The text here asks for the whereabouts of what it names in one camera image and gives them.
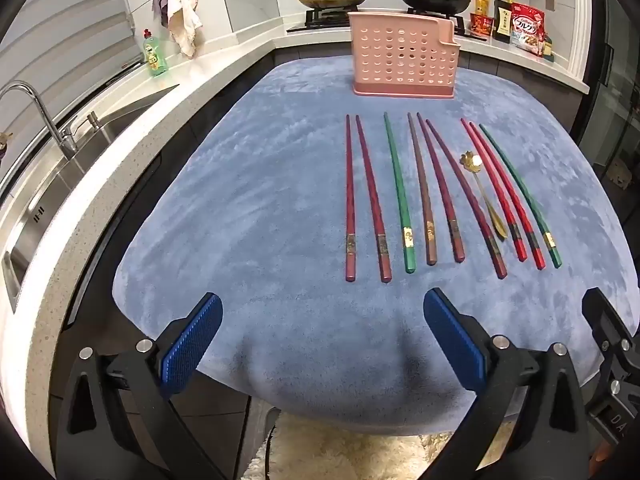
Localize white stone kitchen counter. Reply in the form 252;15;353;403
0;22;592;461

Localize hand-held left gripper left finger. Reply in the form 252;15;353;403
55;291;226;480

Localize green chopstick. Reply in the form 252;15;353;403
383;111;417;274
478;123;563;268

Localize chrome faucet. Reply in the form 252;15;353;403
0;81;80;161

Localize black glass gas stove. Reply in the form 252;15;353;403
286;7;471;37

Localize red cereal bag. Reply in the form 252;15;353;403
510;2;546;56

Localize stainless steel sink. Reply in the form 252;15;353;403
0;85;181;311

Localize white fluffy rug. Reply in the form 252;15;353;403
255;410;506;480

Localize red-brown chopstick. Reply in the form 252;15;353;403
355;115;392;283

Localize red instant noodle cup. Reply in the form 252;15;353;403
469;12;493;38

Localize gold flower-handled spoon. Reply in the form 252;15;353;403
459;151;509;240

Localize brown chopstick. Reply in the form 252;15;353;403
406;111;439;266

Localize white window blind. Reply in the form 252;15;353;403
0;0;143;131

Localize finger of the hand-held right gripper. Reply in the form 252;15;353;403
582;287;640;385

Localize dark soy sauce bottle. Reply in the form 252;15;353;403
492;0;516;43

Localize white hanging towel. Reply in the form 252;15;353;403
166;0;203;58

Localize pink perforated utensil holder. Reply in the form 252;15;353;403
348;11;461;99

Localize red chopstick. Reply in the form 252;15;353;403
460;118;529;263
468;121;547;270

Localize blue plush table mat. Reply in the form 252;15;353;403
111;54;638;436

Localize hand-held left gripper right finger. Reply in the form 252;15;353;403
422;287;593;480

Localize green dish soap bottle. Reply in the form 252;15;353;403
142;29;167;77

